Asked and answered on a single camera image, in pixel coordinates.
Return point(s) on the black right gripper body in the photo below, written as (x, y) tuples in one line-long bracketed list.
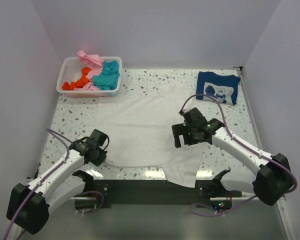
[(189, 131)]

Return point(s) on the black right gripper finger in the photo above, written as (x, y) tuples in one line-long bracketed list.
[(177, 131), (190, 140)]

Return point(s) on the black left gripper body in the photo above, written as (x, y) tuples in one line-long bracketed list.
[(99, 157)]

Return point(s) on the white t-shirt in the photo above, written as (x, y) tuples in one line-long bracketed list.
[(140, 132)]

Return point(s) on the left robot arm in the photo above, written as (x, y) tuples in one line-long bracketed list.
[(31, 204)]

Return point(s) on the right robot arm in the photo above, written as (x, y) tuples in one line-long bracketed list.
[(270, 175)]

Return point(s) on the folded blue printed t-shirt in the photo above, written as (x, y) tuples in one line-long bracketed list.
[(222, 87)]

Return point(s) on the orange t-shirt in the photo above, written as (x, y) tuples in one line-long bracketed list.
[(82, 84)]

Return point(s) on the teal t-shirt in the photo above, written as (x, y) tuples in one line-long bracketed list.
[(108, 78)]

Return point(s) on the white plastic basket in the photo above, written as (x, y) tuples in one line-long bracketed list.
[(71, 71)]

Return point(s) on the pink t-shirt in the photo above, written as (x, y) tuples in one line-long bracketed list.
[(94, 62)]

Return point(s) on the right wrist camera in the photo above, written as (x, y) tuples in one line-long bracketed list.
[(183, 111)]

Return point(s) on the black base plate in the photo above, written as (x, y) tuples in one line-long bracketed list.
[(152, 192)]

